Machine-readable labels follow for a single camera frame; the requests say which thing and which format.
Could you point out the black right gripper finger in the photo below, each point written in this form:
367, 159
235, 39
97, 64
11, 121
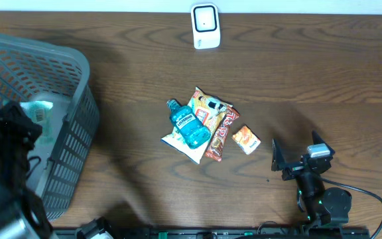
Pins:
317, 140
278, 161

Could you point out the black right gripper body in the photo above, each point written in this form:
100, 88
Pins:
294, 172

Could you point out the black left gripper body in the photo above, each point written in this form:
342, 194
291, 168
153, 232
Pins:
0, 142

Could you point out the small orange snack packet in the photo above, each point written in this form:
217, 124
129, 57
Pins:
246, 140

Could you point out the orange red candy bar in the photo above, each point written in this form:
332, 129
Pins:
215, 148

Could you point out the blue Listerine mouthwash bottle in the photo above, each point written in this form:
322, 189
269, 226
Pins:
188, 125

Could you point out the yellow white snack bag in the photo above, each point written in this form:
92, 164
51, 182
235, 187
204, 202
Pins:
210, 110

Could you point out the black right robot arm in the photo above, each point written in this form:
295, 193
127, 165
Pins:
324, 207

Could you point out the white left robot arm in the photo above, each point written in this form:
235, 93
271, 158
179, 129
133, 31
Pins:
22, 213

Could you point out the white barcode scanner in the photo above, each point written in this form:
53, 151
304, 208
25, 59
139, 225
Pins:
205, 26

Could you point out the green white packet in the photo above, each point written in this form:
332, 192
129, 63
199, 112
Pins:
40, 113

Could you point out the grey plastic mesh basket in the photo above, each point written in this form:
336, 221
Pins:
31, 70

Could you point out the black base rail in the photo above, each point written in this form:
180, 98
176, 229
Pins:
267, 231

